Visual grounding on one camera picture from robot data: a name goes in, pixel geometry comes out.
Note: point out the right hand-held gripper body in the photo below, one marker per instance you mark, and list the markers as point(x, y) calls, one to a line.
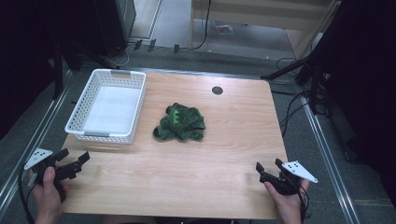
point(299, 170)

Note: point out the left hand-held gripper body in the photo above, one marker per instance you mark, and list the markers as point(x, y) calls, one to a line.
point(39, 155)

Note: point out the white plastic basket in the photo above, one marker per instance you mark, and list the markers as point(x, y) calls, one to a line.
point(109, 109)

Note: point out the green plush toy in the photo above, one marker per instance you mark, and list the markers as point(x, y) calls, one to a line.
point(182, 124)

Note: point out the person's right hand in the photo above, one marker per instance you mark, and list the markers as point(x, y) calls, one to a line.
point(289, 207)

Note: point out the person's left hand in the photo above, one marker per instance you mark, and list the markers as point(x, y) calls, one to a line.
point(46, 196)

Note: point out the black metal stand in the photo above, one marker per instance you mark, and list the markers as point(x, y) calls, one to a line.
point(58, 71)

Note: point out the black round table grommet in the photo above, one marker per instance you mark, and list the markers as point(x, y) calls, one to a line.
point(217, 90)

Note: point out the black tripod stand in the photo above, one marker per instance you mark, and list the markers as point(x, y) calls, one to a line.
point(308, 71)

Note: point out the dark cabinet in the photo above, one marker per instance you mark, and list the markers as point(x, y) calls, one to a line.
point(115, 21)

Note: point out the red booklet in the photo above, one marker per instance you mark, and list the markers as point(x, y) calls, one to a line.
point(224, 28)

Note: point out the light wooden shelf unit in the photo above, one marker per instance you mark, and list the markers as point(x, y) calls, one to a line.
point(264, 15)

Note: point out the metal floor rail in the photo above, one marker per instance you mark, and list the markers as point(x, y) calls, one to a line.
point(34, 140)
point(330, 161)

